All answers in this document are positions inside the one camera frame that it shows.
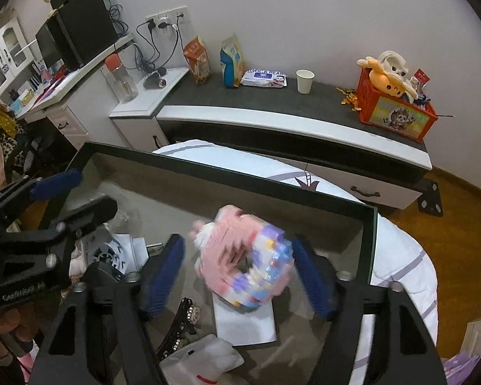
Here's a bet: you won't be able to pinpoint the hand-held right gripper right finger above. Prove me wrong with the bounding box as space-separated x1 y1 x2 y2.
291 235 445 385

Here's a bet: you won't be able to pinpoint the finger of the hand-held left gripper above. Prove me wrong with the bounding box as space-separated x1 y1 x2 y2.
0 169 83 214
50 196 119 238

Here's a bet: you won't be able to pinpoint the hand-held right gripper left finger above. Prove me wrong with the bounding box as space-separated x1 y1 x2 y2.
31 233 186 385

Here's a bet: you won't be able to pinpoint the black hair clip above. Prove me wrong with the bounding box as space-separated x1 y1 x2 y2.
154 297 201 364

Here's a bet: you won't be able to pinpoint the pig doll figure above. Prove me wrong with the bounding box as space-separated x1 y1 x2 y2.
69 244 87 289

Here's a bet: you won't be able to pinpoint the pink block doughnut toy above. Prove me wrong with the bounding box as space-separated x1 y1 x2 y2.
188 204 295 313

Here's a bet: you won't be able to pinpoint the white plastic container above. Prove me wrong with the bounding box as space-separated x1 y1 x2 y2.
159 335 245 385

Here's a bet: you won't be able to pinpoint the pink box with dark rim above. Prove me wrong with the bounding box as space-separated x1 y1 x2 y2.
64 141 379 385

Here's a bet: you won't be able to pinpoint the person's left hand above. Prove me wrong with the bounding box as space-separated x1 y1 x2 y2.
0 300 46 370

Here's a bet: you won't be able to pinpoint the white mini fan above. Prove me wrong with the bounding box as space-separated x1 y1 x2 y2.
82 233 149 277

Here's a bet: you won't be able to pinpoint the white paper card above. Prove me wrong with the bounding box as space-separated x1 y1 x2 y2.
212 293 277 347

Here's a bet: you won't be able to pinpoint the white desk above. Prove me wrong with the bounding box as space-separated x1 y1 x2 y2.
14 34 135 149

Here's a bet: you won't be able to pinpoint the white side cabinet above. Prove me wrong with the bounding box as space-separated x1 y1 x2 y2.
109 66 190 151

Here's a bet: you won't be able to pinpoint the water bottle with orange lid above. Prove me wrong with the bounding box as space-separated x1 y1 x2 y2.
105 53 139 103

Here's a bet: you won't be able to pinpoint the black computer monitor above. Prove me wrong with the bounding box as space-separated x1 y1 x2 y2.
35 22 65 71

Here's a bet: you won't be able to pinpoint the white glass-door cabinet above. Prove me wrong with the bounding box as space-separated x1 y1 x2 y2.
0 20 29 97

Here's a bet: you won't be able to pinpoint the small black gadget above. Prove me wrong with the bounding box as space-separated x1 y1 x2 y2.
143 68 169 90

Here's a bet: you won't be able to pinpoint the low cabinet with dark top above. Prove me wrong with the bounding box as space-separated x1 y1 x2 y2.
156 76 433 210

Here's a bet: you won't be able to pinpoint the black computer tower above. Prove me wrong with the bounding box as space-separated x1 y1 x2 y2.
46 0 120 70

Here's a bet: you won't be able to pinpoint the purple cloth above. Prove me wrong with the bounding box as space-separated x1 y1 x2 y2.
441 353 481 385

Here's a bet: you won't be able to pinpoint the orange snack bag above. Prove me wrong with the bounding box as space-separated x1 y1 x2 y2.
183 37 211 86

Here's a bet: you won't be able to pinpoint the orange toy crate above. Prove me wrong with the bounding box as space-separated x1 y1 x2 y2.
357 66 438 143

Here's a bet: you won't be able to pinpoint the orange toy figure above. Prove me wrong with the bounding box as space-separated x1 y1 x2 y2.
337 87 363 112

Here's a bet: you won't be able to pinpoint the white paper cup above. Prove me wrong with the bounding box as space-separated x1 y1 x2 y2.
297 69 315 95

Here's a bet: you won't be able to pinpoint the blue snack bag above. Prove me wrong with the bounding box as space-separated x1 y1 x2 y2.
220 34 246 88

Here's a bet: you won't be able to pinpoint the wet wipes pack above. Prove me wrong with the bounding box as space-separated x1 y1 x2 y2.
240 69 288 88

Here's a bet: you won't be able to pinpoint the yellow plush toy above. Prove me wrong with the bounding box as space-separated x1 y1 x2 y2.
371 70 419 100

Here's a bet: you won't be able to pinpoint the white plush toy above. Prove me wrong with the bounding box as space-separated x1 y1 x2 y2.
357 50 410 77

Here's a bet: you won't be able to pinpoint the black metal bracket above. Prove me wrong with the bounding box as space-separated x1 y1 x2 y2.
417 178 443 217

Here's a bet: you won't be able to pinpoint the black power cables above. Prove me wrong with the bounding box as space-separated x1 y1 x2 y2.
134 16 185 75

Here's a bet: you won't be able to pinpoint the white wall socket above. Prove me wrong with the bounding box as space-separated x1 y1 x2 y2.
145 7 190 29

